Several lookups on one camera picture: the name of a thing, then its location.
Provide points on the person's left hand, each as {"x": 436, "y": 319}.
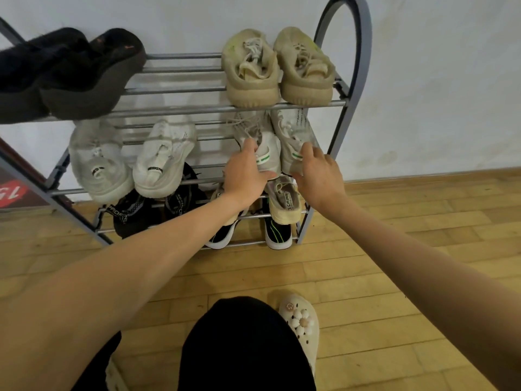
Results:
{"x": 244, "y": 179}

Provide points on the person's right hand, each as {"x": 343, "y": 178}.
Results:
{"x": 321, "y": 183}

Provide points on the beige chunky sneaker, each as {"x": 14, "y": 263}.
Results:
{"x": 228, "y": 199}
{"x": 285, "y": 203}

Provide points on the black green-striped sneaker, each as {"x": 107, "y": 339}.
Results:
{"x": 222, "y": 238}
{"x": 279, "y": 236}

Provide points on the black grey strap sneaker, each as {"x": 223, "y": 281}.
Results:
{"x": 130, "y": 215}
{"x": 183, "y": 199}

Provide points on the white green-tab sneaker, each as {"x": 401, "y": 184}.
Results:
{"x": 163, "y": 162}
{"x": 99, "y": 166}

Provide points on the grey metal shoe rack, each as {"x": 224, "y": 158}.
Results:
{"x": 350, "y": 97}

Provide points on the tan knit sneaker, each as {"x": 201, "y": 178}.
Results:
{"x": 305, "y": 77}
{"x": 250, "y": 81}

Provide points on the dark grey laced shoe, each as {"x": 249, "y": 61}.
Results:
{"x": 93, "y": 77}

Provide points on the black shoe with orange mark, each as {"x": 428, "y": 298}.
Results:
{"x": 20, "y": 77}

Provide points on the person's left forearm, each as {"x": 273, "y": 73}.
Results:
{"x": 101, "y": 297}

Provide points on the person's right forearm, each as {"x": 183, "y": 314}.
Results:
{"x": 427, "y": 272}

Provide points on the person's black trousers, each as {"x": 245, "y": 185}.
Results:
{"x": 244, "y": 346}

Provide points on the cream clog with pink charm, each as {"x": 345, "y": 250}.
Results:
{"x": 303, "y": 329}

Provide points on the dark brown door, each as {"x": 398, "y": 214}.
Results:
{"x": 38, "y": 199}

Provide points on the red round sticker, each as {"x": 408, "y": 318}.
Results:
{"x": 12, "y": 193}

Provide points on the cream clog with flower charm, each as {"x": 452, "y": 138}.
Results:
{"x": 114, "y": 378}

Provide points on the red door frame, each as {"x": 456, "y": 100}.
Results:
{"x": 20, "y": 160}

